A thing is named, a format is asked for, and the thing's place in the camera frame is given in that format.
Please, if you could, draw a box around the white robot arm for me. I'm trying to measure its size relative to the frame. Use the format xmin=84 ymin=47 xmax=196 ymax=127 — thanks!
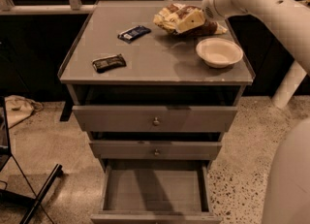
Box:
xmin=201 ymin=0 xmax=310 ymax=224

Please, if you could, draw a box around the beige cloth bag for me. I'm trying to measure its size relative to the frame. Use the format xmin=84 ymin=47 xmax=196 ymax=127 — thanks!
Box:
xmin=5 ymin=95 xmax=44 ymax=128

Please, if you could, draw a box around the blue snack bar wrapper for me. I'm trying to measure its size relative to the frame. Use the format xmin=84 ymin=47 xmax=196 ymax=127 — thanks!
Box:
xmin=117 ymin=25 xmax=151 ymax=44

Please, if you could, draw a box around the white diagonal pole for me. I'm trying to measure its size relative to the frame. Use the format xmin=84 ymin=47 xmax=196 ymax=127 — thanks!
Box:
xmin=271 ymin=61 xmax=307 ymax=109

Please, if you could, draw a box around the dark green snack bar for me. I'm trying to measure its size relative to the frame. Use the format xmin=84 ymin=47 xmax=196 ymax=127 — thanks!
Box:
xmin=92 ymin=54 xmax=127 ymax=74

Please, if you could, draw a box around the brown chip bag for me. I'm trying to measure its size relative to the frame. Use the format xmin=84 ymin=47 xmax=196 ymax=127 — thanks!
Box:
xmin=153 ymin=3 xmax=228 ymax=37

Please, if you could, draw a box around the bottom grey open drawer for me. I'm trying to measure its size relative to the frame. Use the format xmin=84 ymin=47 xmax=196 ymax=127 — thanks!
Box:
xmin=91 ymin=161 xmax=222 ymax=224

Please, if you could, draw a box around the white paper bowl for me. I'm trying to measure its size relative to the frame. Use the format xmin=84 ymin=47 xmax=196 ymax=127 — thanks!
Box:
xmin=196 ymin=38 xmax=243 ymax=68

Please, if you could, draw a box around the black folding stand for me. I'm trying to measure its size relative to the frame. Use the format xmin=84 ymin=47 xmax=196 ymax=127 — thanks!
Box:
xmin=0 ymin=96 xmax=64 ymax=224

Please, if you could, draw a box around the top grey drawer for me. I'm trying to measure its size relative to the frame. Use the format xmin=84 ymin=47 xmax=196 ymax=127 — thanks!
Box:
xmin=73 ymin=105 xmax=236 ymax=133

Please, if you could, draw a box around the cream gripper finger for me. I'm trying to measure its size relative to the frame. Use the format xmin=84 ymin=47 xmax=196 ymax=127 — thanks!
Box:
xmin=175 ymin=8 xmax=205 ymax=33

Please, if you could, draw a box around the grey drawer cabinet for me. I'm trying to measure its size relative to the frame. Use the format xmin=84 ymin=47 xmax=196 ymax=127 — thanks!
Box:
xmin=57 ymin=0 xmax=256 ymax=224

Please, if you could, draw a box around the middle grey drawer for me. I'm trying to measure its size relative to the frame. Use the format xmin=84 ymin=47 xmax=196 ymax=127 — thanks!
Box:
xmin=89 ymin=141 xmax=222 ymax=160

